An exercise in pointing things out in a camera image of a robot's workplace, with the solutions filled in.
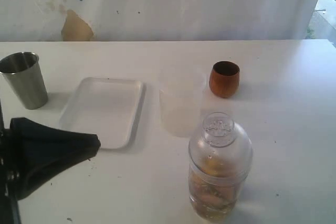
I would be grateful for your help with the stainless steel cup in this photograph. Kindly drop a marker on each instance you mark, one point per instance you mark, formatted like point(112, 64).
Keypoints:
point(22, 72)

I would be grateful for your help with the brown wooden cup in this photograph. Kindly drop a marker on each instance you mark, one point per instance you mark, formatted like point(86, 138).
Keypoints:
point(224, 79)

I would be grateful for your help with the clear plastic dome lid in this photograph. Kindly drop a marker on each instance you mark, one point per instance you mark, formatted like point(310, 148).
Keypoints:
point(220, 150)

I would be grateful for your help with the white rectangular tray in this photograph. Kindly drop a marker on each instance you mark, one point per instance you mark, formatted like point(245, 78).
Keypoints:
point(107, 107)

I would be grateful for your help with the clear glass with coins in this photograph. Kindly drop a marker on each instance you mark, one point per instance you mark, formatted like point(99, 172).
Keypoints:
point(225, 174)

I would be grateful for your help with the translucent plastic container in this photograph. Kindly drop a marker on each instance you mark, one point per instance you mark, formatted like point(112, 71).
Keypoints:
point(181, 89)

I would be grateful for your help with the gold and brown chocolates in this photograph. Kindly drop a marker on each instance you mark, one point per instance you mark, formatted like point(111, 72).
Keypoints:
point(211, 202)

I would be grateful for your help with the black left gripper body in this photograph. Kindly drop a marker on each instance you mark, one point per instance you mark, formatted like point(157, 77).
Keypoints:
point(9, 203)

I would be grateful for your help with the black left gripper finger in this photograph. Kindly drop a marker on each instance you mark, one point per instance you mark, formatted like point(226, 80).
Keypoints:
point(36, 142)
point(38, 171)

